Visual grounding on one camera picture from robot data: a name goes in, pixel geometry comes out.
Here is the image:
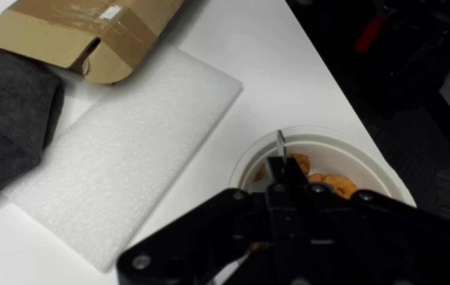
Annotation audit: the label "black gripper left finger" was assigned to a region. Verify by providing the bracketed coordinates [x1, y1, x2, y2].
[116, 159, 308, 285]

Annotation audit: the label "white bowl with snacks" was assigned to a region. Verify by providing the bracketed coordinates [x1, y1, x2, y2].
[228, 127, 415, 207]

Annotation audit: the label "white foam sheet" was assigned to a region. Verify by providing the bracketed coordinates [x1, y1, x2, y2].
[6, 47, 243, 272]

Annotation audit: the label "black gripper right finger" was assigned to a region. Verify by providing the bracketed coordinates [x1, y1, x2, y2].
[304, 184, 450, 285]

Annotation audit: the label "long cardboard box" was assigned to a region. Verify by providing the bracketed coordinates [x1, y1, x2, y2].
[0, 0, 186, 85]

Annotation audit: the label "dark grey cloth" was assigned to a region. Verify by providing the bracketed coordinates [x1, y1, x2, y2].
[0, 51, 65, 192]

